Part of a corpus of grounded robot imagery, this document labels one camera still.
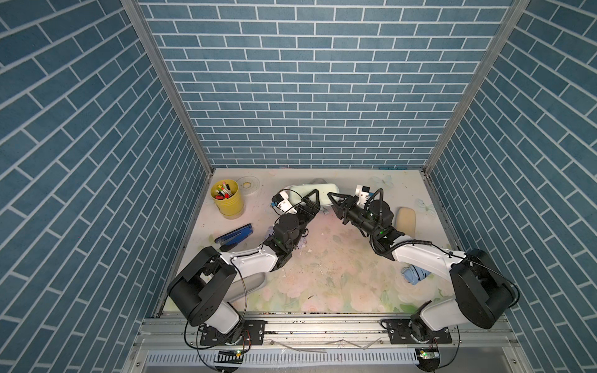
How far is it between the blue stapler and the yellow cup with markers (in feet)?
0.27

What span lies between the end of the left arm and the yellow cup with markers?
31 centimetres

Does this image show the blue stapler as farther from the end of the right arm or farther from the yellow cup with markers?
the end of the right arm

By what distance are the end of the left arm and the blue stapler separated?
0.97ft

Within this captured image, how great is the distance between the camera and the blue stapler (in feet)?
3.09

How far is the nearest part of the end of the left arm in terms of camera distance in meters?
0.64

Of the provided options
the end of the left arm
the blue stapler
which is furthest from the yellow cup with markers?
the end of the left arm

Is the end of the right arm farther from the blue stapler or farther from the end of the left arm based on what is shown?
the blue stapler

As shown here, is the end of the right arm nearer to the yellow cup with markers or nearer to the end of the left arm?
the end of the left arm

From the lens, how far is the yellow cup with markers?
3.05 feet

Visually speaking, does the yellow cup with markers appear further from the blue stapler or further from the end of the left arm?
the end of the left arm
